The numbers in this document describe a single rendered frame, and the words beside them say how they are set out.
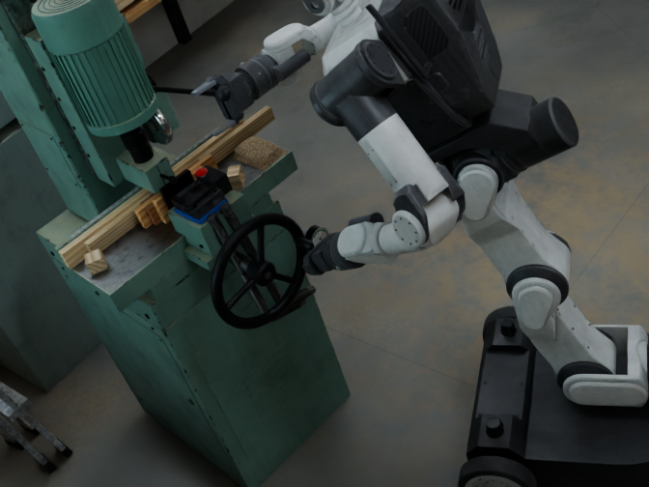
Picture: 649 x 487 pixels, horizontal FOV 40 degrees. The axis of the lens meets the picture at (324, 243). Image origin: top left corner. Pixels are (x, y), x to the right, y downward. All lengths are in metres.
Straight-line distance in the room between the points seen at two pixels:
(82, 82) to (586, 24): 2.85
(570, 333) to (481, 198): 0.49
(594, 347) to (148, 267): 1.12
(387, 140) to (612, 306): 1.50
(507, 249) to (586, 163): 1.47
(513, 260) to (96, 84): 1.02
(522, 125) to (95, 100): 0.93
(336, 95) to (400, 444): 1.35
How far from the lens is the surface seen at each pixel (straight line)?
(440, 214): 1.66
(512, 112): 1.90
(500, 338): 2.62
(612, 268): 3.09
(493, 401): 2.51
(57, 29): 2.00
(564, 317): 2.26
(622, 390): 2.36
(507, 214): 2.03
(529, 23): 4.50
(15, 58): 2.23
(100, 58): 2.03
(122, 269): 2.16
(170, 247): 2.15
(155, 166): 2.20
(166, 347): 2.31
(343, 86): 1.63
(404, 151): 1.62
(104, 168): 2.30
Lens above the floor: 2.14
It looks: 39 degrees down
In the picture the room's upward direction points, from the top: 19 degrees counter-clockwise
